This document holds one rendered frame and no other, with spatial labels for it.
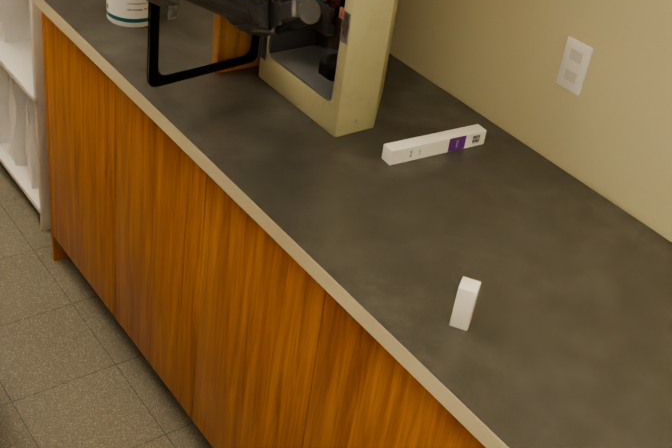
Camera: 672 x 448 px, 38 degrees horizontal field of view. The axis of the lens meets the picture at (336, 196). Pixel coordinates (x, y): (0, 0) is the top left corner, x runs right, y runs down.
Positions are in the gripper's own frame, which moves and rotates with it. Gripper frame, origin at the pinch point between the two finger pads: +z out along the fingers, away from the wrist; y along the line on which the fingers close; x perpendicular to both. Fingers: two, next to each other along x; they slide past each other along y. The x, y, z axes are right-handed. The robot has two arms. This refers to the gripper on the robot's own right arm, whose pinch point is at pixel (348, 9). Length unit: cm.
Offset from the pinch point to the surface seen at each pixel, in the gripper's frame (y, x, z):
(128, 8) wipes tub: 54, 18, -27
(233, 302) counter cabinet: -19, 57, -37
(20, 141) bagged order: 132, 98, -29
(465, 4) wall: -4.1, 1.7, 32.9
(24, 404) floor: 31, 118, -68
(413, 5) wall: 13.8, 9.1, 32.9
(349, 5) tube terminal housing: -12.5, -7.2, -10.2
